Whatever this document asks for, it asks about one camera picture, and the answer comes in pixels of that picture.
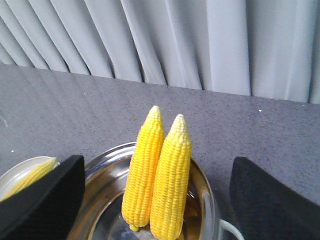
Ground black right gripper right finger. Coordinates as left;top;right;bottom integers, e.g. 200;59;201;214
229;157;320;240

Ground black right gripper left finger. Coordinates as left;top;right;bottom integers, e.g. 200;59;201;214
0;155;85;240

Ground yellow corn cob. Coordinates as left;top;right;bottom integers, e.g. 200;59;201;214
121;105;165;232
150;114;192;240
0;156;59;202

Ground beige round plate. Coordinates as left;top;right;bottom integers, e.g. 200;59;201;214
0;156;61;201

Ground green electric cooking pot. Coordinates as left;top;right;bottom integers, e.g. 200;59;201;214
66;141;245;240

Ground grey pleated curtain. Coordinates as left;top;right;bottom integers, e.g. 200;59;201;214
0;0;320;104

